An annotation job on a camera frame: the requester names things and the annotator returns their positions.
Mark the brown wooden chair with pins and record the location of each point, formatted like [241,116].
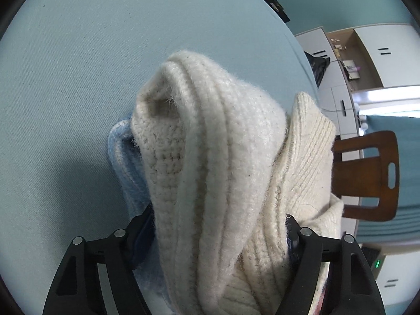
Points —
[364,170]

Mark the black plastic bag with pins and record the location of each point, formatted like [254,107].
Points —
[317,67]

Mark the bed with blue sheet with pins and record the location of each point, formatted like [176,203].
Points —
[82,72]

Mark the cream and blue knit sweater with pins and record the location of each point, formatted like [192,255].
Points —
[213,154]

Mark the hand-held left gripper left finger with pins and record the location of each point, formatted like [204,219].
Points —
[141,236]

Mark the black device with green light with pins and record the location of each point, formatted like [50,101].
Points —
[372,259]

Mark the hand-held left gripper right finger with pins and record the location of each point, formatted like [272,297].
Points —
[293,241]

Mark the small purple-white box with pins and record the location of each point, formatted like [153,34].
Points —
[351,69]

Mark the white cabinet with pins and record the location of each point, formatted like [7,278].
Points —
[387,49]

